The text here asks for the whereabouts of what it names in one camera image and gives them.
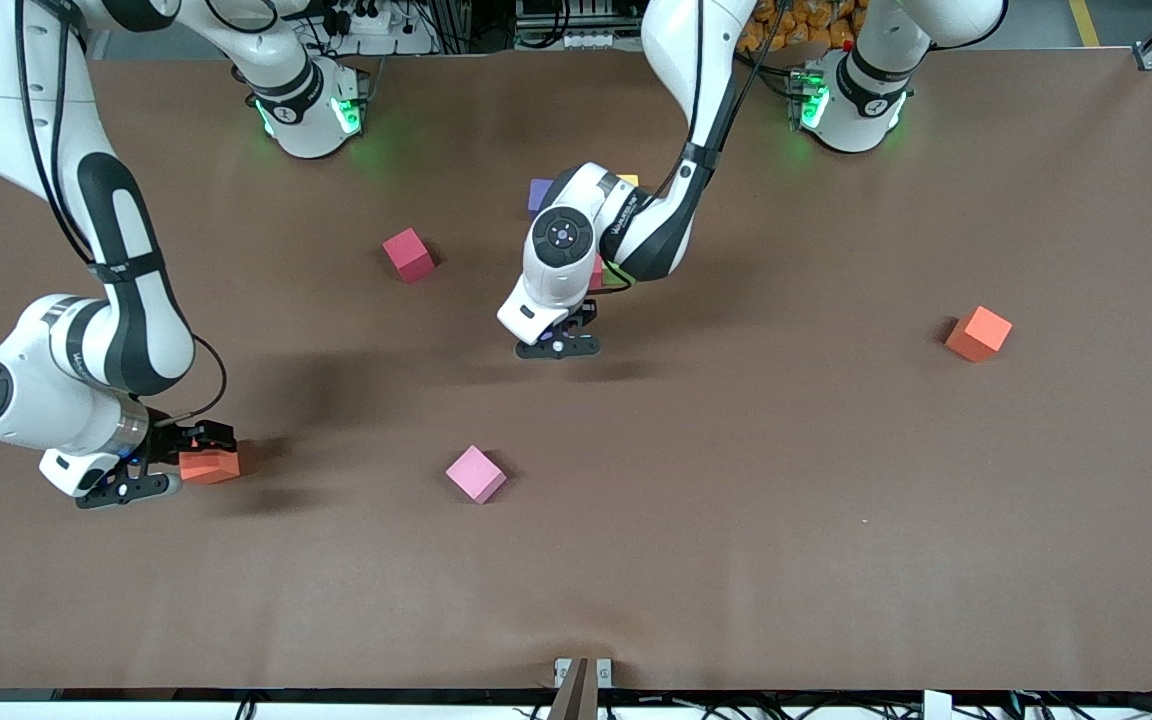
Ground orange foam cube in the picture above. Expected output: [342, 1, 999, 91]
[179, 446, 241, 486]
[944, 305, 1014, 364]

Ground pink foam cube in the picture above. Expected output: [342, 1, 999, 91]
[445, 445, 508, 505]

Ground brown table cover sheet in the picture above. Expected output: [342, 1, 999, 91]
[0, 48, 1152, 693]

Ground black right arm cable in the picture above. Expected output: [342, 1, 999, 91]
[14, 0, 230, 423]

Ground metal clamp bracket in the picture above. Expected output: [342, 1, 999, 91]
[553, 657, 614, 691]

